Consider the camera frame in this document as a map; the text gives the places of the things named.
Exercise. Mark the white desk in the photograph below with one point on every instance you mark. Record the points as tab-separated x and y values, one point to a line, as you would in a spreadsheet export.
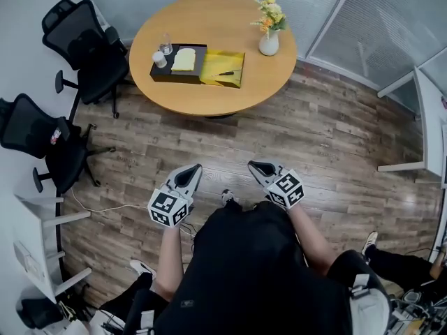
35	243
431	134

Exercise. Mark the black office chair with headrest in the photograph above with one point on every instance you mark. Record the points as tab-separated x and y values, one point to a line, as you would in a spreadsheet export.
94	68

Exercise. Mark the white cup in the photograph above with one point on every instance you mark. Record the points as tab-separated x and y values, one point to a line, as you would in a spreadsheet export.
159	58

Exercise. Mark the person's left forearm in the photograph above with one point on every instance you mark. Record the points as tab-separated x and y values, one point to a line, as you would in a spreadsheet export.
169	257

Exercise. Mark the black bag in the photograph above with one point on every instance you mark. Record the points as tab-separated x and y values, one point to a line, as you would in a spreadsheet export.
38	312

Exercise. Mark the pale bread slice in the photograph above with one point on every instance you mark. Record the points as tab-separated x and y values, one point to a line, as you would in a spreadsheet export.
183	60

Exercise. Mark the white vase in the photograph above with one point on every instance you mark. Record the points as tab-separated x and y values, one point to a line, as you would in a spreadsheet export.
269	44

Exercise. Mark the cluttered equipment rack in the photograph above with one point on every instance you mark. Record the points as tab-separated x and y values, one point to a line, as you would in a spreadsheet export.
419	312

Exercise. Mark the round wooden table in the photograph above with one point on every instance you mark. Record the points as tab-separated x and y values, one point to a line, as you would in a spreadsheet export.
216	19

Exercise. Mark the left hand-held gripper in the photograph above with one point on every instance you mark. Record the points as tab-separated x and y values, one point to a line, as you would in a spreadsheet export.
167	208

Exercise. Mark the person's black shirt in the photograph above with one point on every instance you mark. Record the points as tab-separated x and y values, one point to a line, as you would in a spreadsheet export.
244	274

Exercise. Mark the clear glass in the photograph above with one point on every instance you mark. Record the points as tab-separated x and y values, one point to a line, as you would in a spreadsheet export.
166	45

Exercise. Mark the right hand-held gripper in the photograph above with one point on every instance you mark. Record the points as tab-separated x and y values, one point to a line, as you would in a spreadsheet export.
286	190

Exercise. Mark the yellow flower bouquet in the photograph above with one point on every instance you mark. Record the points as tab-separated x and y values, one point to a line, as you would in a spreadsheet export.
272	14

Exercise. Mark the yellow translucent plastic container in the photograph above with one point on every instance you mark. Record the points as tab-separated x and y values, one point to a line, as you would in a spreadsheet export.
223	59

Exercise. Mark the black tray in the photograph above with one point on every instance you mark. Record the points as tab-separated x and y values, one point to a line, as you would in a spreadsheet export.
164	72

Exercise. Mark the person's right forearm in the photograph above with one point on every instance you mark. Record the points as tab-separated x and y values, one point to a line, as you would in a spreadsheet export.
311	239

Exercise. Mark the glass partition with blinds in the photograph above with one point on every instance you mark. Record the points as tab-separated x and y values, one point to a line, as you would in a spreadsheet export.
366	19

